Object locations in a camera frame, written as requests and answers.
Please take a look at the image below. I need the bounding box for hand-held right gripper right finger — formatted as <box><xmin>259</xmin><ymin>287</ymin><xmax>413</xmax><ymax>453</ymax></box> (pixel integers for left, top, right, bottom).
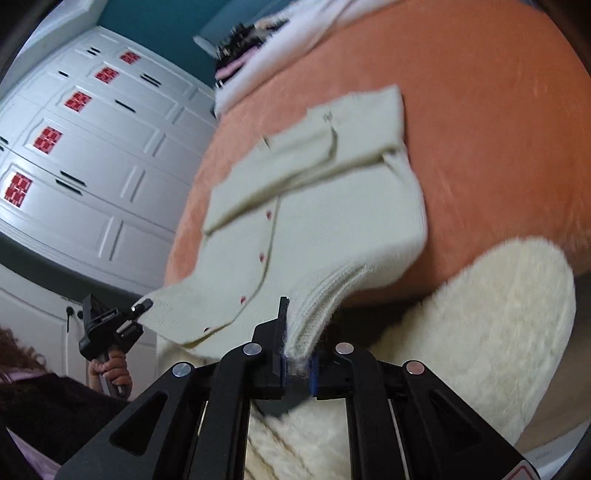
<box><xmin>309</xmin><ymin>340</ymin><xmax>541</xmax><ymax>480</ymax></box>

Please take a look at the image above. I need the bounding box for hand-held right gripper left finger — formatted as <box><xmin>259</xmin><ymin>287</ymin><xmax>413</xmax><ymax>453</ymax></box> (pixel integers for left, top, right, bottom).
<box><xmin>55</xmin><ymin>296</ymin><xmax>291</xmax><ymax>480</ymax></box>

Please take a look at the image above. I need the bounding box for cream knit cardigan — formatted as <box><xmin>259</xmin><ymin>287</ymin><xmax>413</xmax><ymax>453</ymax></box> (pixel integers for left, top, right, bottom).
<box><xmin>139</xmin><ymin>84</ymin><xmax>428</xmax><ymax>365</ymax></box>

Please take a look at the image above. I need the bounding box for pile of dark clothes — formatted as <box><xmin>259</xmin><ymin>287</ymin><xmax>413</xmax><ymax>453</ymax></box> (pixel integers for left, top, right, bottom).
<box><xmin>213</xmin><ymin>17</ymin><xmax>291</xmax><ymax>88</ymax></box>

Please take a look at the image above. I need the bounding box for person's left hand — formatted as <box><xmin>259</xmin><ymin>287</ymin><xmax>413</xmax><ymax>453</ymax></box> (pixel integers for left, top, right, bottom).
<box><xmin>88</xmin><ymin>353</ymin><xmax>134</xmax><ymax>393</ymax></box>

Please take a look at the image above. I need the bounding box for white room door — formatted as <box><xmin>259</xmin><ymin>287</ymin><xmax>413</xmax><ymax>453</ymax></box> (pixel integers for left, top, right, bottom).
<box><xmin>0</xmin><ymin>263</ymin><xmax>158</xmax><ymax>398</ymax></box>

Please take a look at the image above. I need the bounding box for person's brown hair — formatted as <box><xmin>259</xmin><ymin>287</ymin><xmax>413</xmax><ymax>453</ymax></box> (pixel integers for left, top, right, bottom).
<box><xmin>0</xmin><ymin>325</ymin><xmax>47</xmax><ymax>384</ymax></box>

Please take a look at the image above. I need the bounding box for person's black garment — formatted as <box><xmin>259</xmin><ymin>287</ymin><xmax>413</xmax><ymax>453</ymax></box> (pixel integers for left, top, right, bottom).
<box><xmin>0</xmin><ymin>371</ymin><xmax>134</xmax><ymax>467</ymax></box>

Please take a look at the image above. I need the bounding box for white panelled wardrobe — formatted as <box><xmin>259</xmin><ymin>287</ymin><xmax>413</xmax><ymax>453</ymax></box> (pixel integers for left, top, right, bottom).
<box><xmin>0</xmin><ymin>25</ymin><xmax>218</xmax><ymax>296</ymax></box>

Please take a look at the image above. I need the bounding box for cream fleece cushion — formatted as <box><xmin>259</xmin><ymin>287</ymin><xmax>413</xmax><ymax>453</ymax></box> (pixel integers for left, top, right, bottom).
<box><xmin>157</xmin><ymin>235</ymin><xmax>578</xmax><ymax>480</ymax></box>

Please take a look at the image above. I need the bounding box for orange plush blanket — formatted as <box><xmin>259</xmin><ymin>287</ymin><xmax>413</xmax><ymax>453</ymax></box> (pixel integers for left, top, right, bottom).
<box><xmin>164</xmin><ymin>9</ymin><xmax>591</xmax><ymax>310</ymax></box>

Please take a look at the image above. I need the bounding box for white bed sheet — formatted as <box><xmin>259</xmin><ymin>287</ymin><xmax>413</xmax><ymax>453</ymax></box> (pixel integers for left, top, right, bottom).
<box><xmin>215</xmin><ymin>0</ymin><xmax>370</xmax><ymax>116</ymax></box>

